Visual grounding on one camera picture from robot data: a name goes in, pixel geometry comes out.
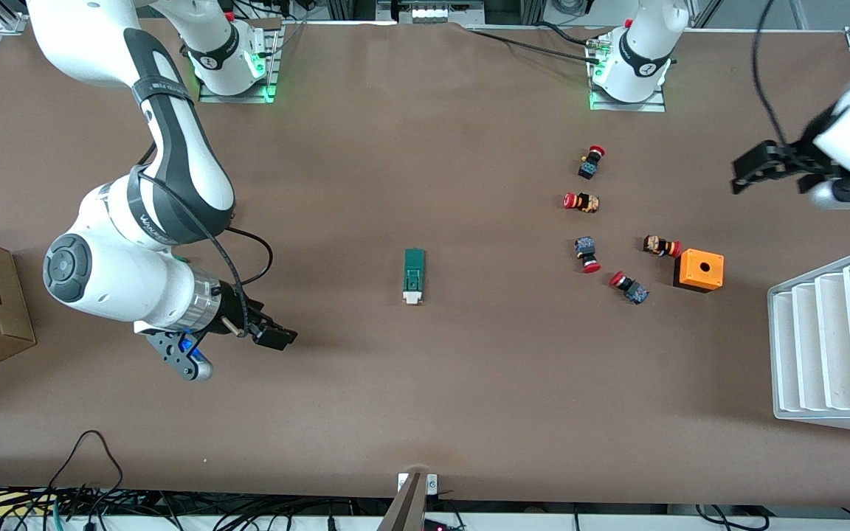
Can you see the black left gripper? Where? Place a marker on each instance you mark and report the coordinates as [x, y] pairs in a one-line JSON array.
[[796, 157]]

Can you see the silver frame with white light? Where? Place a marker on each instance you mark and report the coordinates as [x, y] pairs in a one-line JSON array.
[[432, 12]]

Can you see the white slotted tray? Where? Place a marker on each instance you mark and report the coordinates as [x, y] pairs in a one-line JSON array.
[[831, 339]]

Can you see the orange button enclosure box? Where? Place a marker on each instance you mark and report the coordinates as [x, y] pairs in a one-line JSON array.
[[699, 269]]

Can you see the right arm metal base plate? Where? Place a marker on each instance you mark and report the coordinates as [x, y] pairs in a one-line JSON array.
[[211, 97]]

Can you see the yellow tag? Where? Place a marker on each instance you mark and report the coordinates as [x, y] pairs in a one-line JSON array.
[[19, 503]]

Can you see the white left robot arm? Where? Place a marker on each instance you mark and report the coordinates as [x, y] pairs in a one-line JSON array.
[[643, 51]]

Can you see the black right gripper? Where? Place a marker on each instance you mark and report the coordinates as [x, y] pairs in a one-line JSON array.
[[235, 308]]

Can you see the aluminium camera mount post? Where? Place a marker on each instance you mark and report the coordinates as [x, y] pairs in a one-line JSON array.
[[406, 509]]

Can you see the black device with red light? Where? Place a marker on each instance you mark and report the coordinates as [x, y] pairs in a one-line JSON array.
[[436, 526]]

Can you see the red mushroom button orange block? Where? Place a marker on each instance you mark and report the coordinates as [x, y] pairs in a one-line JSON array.
[[584, 202], [660, 245]]

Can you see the brown table cover sheet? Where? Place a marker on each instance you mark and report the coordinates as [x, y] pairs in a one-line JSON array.
[[425, 383]]

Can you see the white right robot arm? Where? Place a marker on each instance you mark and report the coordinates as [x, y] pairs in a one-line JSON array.
[[174, 147]]

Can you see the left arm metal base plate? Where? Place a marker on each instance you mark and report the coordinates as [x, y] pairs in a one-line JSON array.
[[617, 107]]

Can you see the red mushroom button blue block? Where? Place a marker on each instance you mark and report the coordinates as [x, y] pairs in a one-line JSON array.
[[590, 164], [631, 289], [586, 251]]

